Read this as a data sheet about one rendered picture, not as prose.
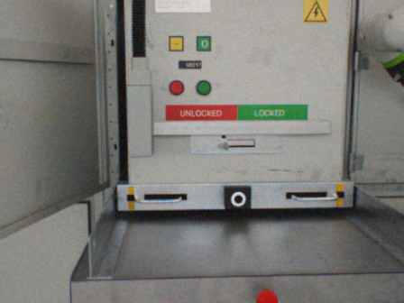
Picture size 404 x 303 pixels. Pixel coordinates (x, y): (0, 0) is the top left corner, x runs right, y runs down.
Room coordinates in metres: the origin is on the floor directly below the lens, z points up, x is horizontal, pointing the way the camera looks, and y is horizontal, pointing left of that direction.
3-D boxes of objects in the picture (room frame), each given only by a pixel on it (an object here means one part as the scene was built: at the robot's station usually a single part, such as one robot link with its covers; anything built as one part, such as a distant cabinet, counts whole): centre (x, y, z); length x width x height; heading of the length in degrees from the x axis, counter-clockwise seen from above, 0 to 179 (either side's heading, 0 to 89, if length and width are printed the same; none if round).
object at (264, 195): (1.09, -0.08, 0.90); 0.54 x 0.05 x 0.06; 93
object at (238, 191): (1.05, -0.08, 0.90); 0.06 x 0.03 x 0.05; 93
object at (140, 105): (0.99, 0.12, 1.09); 0.08 x 0.05 x 0.17; 3
